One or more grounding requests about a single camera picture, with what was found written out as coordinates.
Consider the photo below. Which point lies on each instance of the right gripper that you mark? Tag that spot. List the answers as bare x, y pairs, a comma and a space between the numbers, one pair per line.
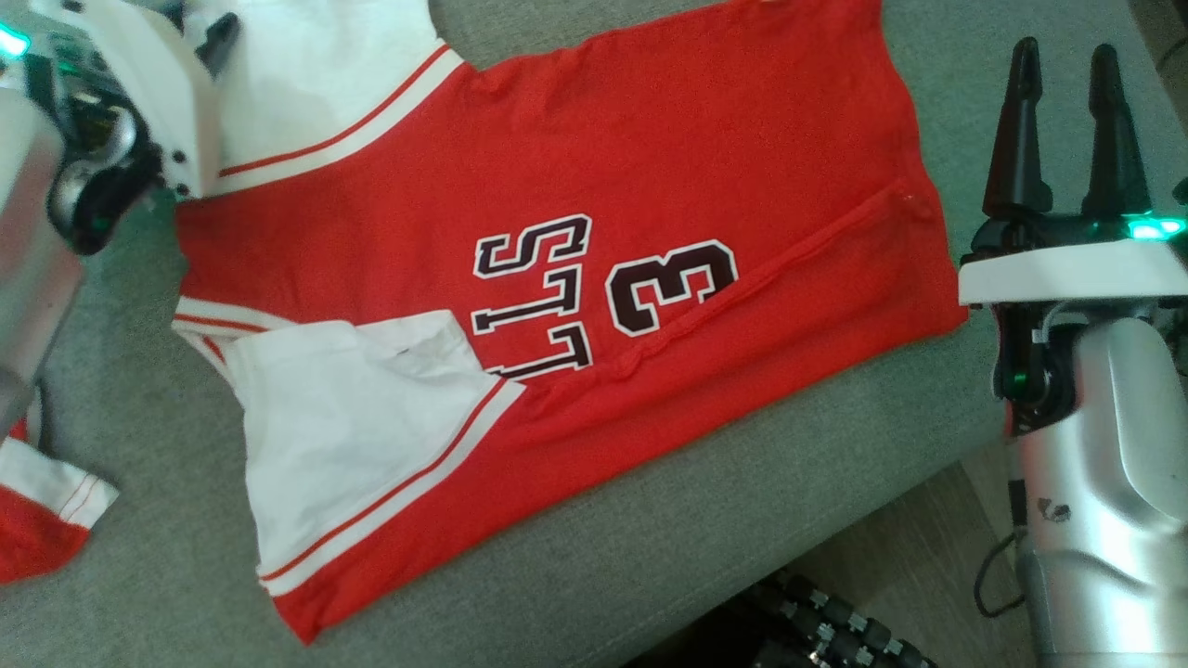
1067, 271

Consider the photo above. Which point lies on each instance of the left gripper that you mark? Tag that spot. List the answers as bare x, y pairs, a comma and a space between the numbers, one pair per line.
172, 102

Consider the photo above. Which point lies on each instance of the red white Bulls jersey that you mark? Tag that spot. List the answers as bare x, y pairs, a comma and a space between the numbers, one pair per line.
557, 278

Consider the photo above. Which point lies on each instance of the red Bulls shorts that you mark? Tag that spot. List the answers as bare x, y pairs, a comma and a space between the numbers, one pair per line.
37, 520

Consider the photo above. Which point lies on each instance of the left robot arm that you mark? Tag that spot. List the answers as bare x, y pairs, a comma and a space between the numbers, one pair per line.
32, 260

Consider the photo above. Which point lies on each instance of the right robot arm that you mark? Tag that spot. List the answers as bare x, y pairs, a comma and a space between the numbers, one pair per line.
1104, 482

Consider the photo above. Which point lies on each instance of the grey fabric sofa seat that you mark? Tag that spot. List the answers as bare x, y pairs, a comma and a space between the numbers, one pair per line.
650, 557

